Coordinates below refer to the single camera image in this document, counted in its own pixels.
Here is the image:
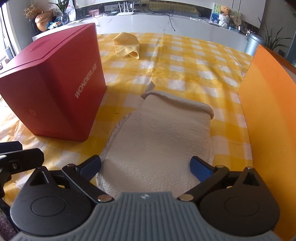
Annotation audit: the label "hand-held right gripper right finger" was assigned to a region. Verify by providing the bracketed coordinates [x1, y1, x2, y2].
[177, 156, 263, 202]

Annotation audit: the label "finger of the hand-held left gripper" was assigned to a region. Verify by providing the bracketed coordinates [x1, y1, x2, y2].
[0, 148, 45, 198]
[0, 142, 23, 154]

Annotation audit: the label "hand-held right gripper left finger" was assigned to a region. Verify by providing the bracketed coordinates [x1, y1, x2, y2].
[28, 155, 115, 202]

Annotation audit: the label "cream bath mitt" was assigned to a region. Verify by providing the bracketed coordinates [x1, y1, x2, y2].
[96, 81, 214, 197]

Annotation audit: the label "red box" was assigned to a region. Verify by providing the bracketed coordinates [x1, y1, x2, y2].
[0, 22, 107, 142]

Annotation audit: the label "orange cardboard box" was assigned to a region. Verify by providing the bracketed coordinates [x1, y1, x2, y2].
[238, 44, 296, 241]

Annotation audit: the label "purple rug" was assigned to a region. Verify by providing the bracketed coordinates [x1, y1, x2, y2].
[0, 202, 18, 241]

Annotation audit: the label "yellow checkered blanket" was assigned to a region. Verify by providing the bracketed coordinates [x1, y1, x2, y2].
[0, 32, 255, 209]

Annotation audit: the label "yellow cloth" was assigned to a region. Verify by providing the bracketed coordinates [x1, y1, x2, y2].
[112, 32, 141, 60]

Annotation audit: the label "golden acorn jar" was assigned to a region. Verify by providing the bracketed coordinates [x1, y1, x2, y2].
[35, 11, 53, 32]

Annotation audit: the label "silver trash can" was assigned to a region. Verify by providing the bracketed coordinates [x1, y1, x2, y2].
[244, 32, 266, 56]

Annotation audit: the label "dried flower bunch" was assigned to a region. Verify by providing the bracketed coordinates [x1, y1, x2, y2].
[24, 4, 42, 21]

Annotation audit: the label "glass vase with plant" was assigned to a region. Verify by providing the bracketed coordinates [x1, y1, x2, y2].
[48, 0, 73, 25]

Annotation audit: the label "long-leaf potted plant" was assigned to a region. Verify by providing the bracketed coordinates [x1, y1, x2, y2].
[258, 17, 294, 52]

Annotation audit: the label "round paper fan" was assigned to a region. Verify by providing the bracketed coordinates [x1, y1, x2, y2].
[231, 16, 242, 30]

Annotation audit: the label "white marble television console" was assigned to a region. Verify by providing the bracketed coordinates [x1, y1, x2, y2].
[32, 11, 249, 53]

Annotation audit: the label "white wifi router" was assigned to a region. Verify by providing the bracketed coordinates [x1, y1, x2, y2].
[116, 2, 135, 16]

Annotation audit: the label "green picture card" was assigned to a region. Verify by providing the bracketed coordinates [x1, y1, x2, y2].
[210, 3, 221, 24]

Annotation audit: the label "brown teddy bear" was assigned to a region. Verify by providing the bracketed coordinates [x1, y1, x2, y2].
[218, 6, 232, 28]

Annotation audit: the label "black cables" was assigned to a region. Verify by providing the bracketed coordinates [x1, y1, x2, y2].
[141, 7, 176, 32]

